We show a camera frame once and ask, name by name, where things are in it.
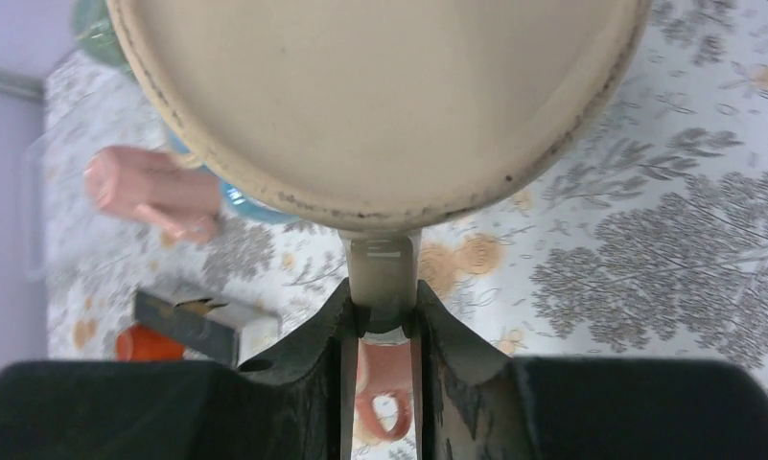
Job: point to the light pink mug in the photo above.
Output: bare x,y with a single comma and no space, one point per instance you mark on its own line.
146,185

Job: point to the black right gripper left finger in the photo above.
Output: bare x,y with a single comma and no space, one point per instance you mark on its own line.
292,401

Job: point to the cream ceramic mug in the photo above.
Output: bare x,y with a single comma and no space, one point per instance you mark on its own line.
378,118

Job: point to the small orange cup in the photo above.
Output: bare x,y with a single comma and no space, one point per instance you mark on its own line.
139,343

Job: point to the green ceramic mug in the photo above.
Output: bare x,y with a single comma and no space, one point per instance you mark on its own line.
92,30

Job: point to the floral tablecloth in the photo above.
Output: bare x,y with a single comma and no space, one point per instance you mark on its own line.
650,237

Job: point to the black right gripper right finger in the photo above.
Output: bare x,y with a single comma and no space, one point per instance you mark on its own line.
475,402

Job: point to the black rectangular box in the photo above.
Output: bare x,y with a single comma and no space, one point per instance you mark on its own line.
222,328

